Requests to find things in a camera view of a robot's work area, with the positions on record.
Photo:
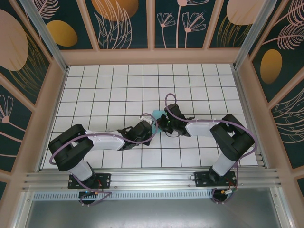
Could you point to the light blue cloth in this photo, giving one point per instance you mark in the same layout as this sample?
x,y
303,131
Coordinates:
x,y
157,114

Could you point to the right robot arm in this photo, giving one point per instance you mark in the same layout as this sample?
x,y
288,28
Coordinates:
x,y
199,129

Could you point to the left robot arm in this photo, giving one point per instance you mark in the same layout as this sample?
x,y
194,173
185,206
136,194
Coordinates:
x,y
104,142

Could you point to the grey metal sheet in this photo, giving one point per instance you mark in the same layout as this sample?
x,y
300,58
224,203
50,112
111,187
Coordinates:
x,y
152,213

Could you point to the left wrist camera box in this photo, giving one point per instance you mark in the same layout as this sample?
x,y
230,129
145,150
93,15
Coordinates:
x,y
147,120

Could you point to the aluminium mounting rail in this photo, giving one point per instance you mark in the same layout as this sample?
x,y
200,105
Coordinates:
x,y
152,178

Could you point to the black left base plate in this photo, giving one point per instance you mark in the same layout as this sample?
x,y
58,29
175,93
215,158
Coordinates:
x,y
103,179

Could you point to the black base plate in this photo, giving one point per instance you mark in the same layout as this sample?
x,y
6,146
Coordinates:
x,y
202,179
103,179

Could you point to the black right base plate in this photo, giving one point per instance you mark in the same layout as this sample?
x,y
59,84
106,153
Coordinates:
x,y
202,179

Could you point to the aluminium side rail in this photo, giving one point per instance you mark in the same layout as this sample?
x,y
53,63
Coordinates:
x,y
242,95

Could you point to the aluminium corner post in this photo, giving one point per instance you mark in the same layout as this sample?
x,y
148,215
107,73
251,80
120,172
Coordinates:
x,y
42,31
257,31

